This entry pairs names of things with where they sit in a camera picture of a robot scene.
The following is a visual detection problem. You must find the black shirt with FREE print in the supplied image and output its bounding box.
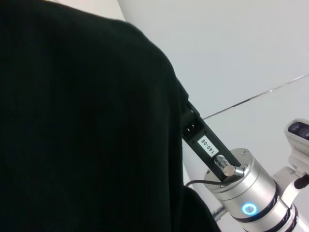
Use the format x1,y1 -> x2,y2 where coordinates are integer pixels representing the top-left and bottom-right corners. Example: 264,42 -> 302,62
0,0 -> 219,232

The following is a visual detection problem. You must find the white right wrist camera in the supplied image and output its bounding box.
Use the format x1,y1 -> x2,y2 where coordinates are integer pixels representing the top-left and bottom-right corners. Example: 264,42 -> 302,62
272,117 -> 309,208

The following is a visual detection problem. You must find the silver flange connector plug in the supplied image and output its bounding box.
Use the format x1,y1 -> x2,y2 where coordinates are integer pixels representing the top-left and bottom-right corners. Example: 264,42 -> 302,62
211,206 -> 224,219

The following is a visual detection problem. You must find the silver cable connector plug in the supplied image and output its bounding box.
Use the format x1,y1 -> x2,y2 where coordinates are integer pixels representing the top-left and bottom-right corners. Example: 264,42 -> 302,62
214,154 -> 245,177

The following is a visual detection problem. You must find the thin right arm cable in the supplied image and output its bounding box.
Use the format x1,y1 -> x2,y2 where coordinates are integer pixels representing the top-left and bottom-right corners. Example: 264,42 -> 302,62
184,179 -> 226,189

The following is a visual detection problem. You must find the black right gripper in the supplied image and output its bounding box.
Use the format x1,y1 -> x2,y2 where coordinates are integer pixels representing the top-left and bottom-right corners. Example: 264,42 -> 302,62
181,100 -> 245,184

